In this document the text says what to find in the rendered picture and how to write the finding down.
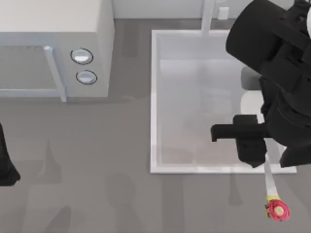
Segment microwave oven door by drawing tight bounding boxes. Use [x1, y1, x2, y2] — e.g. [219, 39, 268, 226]
[0, 33, 68, 103]

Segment small white wall box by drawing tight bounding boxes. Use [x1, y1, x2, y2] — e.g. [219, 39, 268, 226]
[218, 6, 230, 21]

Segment pale grey rounded box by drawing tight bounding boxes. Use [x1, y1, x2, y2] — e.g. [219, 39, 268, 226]
[240, 66, 264, 115]

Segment tall white tap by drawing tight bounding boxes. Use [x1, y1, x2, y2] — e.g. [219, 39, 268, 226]
[200, 0, 215, 37]

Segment round microwave knob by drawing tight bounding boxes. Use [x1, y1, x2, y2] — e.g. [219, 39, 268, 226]
[75, 69, 98, 86]
[69, 47, 94, 66]

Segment white sink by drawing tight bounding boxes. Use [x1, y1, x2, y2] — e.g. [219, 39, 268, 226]
[150, 29, 298, 174]

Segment pale microwave oven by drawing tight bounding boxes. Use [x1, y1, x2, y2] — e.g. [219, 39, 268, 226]
[0, 0, 115, 104]

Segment microwave door handle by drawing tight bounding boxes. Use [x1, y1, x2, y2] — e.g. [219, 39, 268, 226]
[43, 45, 68, 103]

